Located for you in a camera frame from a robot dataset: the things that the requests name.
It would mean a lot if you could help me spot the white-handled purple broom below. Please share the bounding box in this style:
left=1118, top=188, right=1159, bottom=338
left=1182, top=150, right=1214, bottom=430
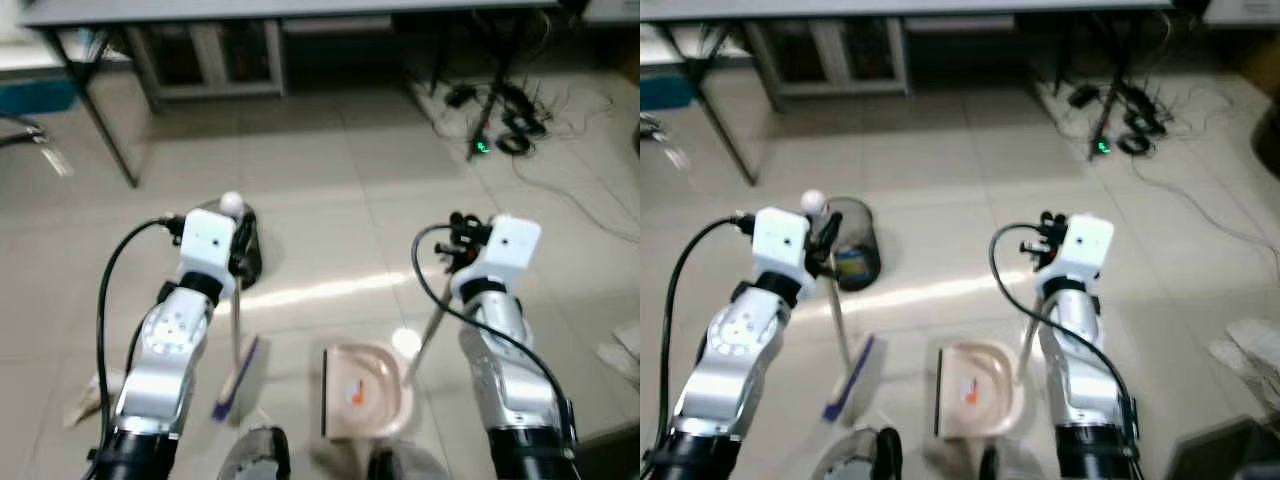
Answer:
left=211, top=190, right=269, bottom=427
left=800, top=188, right=887, bottom=427

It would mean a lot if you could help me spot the pink dustpan with metal handle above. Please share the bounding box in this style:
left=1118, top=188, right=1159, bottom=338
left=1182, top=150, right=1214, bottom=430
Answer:
left=934, top=265, right=1049, bottom=442
left=321, top=262, right=456, bottom=442

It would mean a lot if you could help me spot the black mesh waste bin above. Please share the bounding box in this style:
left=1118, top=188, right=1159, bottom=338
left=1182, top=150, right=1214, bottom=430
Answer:
left=822, top=197, right=883, bottom=293
left=228, top=203, right=265, bottom=293

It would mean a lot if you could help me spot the blue and yellow wrapper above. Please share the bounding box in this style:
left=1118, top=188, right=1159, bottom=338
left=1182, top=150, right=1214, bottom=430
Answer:
left=836, top=248, right=871, bottom=285

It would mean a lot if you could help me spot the white cabinet with glass doors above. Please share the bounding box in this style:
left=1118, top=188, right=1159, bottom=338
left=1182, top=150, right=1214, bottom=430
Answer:
left=745, top=18, right=911, bottom=99
left=125, top=18, right=289, bottom=101

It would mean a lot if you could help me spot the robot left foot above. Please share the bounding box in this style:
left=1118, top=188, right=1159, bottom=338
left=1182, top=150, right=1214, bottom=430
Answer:
left=218, top=425, right=293, bottom=480
left=835, top=425, right=906, bottom=480

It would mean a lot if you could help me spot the brown paper scrap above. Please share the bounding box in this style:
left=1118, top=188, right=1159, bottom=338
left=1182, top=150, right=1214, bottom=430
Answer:
left=62, top=372, right=129, bottom=429

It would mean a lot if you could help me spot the blue flat box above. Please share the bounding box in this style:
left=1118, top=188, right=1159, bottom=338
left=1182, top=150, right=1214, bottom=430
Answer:
left=0, top=80, right=79, bottom=114
left=640, top=72, right=703, bottom=111

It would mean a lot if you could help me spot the tan cardboard box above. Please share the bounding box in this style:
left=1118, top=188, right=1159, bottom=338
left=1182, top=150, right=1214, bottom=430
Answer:
left=1238, top=38, right=1280, bottom=86

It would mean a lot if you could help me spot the large black box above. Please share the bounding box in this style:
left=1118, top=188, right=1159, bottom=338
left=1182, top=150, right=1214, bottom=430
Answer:
left=1168, top=418, right=1280, bottom=480

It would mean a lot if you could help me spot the light grey side desk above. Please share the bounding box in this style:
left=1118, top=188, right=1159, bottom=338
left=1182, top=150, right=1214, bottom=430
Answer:
left=1203, top=0, right=1280, bottom=28

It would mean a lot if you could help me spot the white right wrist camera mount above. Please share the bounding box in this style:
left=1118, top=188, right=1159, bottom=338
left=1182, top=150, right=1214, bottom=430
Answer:
left=468, top=214, right=542, bottom=301
left=1045, top=214, right=1114, bottom=301

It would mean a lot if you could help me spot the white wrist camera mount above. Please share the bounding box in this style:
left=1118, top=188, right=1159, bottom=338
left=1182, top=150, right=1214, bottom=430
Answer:
left=752, top=206, right=813, bottom=301
left=468, top=214, right=542, bottom=301
left=1045, top=214, right=1114, bottom=301
left=178, top=208, right=239, bottom=301

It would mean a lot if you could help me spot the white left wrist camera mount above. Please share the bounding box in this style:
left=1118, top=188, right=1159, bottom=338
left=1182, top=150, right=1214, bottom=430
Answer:
left=752, top=206, right=813, bottom=301
left=178, top=208, right=239, bottom=301

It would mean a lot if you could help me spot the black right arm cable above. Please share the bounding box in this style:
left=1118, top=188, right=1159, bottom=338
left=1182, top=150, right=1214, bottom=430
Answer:
left=411, top=224, right=576, bottom=446
left=989, top=223, right=1141, bottom=441

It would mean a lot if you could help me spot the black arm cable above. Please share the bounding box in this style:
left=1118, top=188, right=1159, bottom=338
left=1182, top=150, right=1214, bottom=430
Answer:
left=93, top=218, right=191, bottom=480
left=989, top=223, right=1141, bottom=441
left=411, top=224, right=576, bottom=446
left=662, top=217, right=756, bottom=480

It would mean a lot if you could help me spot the long thin floor cable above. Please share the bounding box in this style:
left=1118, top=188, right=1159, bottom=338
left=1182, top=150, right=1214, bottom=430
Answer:
left=1135, top=150, right=1280, bottom=251
left=515, top=150, right=641, bottom=243

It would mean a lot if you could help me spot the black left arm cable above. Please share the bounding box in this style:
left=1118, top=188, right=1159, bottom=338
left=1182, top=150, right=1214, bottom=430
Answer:
left=662, top=217, right=756, bottom=480
left=93, top=218, right=191, bottom=480

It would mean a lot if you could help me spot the dark curved metal frame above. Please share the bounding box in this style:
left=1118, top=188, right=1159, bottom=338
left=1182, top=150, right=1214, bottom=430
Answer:
left=0, top=113, right=73, bottom=179

